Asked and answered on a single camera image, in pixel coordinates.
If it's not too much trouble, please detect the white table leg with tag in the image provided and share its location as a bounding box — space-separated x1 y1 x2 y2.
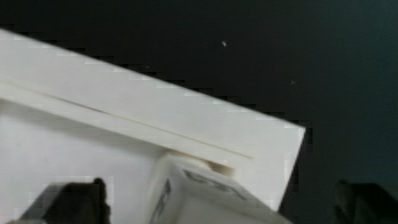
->
142 154 293 224

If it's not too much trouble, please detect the white square table top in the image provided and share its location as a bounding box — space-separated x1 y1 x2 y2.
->
0 99 189 224

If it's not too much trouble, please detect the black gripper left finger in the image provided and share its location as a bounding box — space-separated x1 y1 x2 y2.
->
16 178 110 224

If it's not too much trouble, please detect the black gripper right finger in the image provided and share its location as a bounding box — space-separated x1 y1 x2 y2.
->
333 180 398 224

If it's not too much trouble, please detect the white L-shaped obstacle fence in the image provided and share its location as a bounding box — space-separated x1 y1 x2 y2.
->
0 29 306 208

